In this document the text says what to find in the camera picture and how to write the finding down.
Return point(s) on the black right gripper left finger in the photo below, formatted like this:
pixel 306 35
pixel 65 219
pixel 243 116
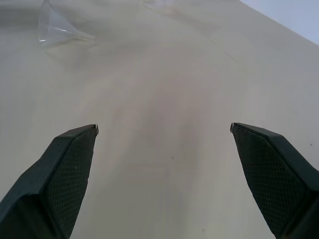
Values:
pixel 49 189

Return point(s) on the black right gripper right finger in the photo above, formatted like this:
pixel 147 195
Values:
pixel 279 179

